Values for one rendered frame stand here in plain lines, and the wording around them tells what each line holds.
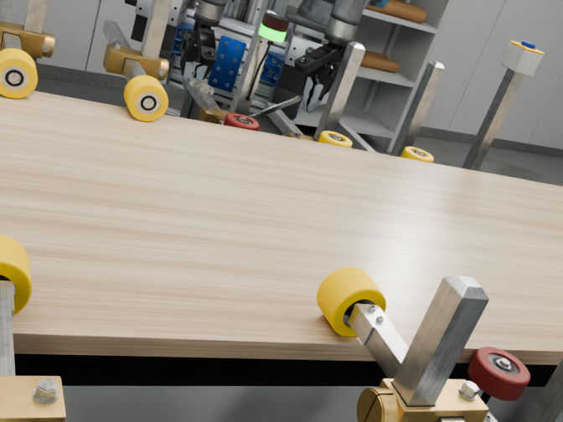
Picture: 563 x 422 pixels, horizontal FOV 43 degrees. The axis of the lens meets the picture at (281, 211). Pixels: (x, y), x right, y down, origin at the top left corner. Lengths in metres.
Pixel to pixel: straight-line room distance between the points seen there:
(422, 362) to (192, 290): 0.34
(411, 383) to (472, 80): 5.27
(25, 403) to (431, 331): 0.38
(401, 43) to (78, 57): 2.22
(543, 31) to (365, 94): 1.69
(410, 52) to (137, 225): 4.19
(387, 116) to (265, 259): 4.16
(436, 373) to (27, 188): 0.64
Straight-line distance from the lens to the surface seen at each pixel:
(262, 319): 0.93
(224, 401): 0.98
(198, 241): 1.05
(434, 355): 0.73
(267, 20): 1.64
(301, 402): 1.03
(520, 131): 6.61
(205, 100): 1.83
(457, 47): 5.72
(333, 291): 0.93
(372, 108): 5.32
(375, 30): 5.18
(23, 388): 0.63
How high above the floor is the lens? 1.39
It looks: 23 degrees down
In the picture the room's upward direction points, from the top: 20 degrees clockwise
